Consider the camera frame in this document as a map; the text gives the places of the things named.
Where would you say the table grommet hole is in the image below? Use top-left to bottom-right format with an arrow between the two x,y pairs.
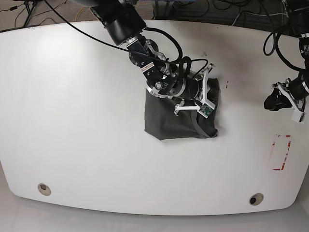
38,183 -> 51,196
249,193 -> 264,206

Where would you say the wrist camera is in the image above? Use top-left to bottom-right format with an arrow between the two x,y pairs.
292,109 -> 306,123
197,103 -> 214,118

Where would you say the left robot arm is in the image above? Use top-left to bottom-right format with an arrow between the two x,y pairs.
263,0 -> 309,113

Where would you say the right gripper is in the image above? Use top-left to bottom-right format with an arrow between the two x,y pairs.
173,63 -> 215,115

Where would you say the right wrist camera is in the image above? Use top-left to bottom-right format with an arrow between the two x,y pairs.
197,103 -> 214,118

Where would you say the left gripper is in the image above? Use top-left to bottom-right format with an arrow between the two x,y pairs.
264,77 -> 309,112

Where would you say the left table grommet hole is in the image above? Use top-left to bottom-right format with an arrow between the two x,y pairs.
38,183 -> 51,196

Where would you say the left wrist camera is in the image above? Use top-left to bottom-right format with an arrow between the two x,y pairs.
292,109 -> 306,123

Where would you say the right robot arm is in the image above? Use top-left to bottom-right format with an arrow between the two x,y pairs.
90,0 -> 216,118

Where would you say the red tape rectangle marking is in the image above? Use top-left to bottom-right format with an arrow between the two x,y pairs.
269,134 -> 292,171

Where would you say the right table grommet hole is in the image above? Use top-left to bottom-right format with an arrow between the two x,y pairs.
249,193 -> 264,206

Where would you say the dark grey t-shirt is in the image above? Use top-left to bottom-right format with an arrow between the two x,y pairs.
144,92 -> 218,140

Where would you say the black tripod stand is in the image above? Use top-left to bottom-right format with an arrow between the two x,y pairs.
14,0 -> 38,29

